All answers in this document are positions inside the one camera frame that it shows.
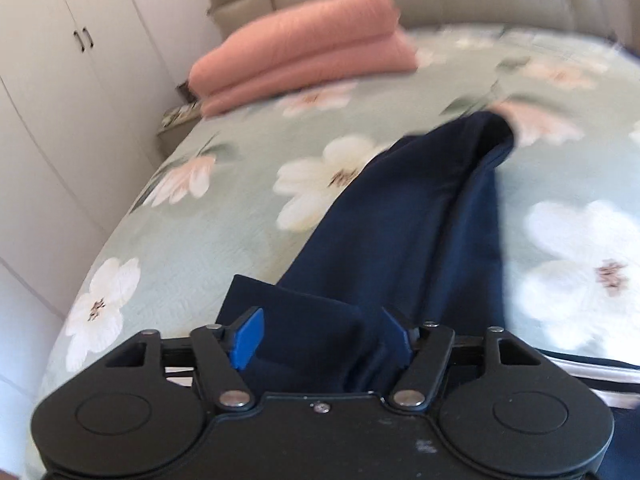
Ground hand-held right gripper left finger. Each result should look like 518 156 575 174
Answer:
102 307 266 408

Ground navy blue garment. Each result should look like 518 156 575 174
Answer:
215 110 640 480

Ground green floral bedspread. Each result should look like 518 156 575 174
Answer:
25 25 640 480

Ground white wardrobe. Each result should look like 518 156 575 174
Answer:
0 0 224 466

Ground bedside nightstand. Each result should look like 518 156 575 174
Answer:
156 82 204 159

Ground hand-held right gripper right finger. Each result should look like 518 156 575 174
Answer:
380 307 546 408

